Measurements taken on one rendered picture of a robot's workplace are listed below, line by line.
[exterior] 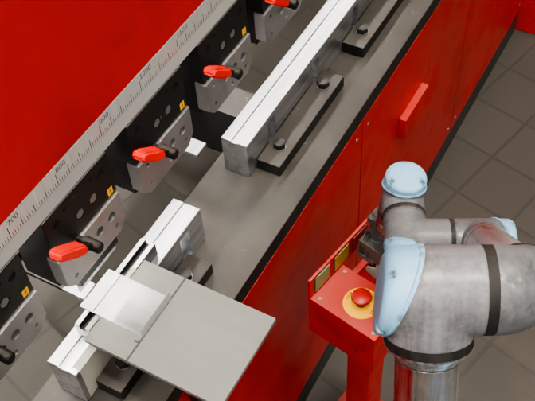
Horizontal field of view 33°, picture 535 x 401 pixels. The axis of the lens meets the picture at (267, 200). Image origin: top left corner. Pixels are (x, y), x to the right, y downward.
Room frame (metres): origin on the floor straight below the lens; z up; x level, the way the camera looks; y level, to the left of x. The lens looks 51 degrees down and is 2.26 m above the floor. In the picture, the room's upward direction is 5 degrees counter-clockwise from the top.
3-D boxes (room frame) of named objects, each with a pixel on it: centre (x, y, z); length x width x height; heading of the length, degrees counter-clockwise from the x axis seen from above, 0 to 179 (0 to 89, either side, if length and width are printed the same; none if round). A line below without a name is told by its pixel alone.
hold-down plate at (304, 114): (1.33, -0.09, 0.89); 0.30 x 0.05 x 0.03; 148
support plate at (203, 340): (0.77, 0.16, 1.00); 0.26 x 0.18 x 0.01; 58
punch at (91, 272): (0.85, 0.29, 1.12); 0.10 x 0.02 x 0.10; 148
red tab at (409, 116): (1.63, -0.40, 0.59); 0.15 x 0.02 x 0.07; 148
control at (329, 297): (0.97, -0.19, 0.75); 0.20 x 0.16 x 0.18; 137
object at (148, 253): (0.88, 0.27, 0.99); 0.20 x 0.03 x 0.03; 148
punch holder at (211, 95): (1.17, 0.08, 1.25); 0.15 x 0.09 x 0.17; 148
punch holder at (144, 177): (1.00, 0.19, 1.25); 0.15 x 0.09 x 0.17; 148
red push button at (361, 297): (0.93, -0.17, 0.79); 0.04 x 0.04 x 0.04
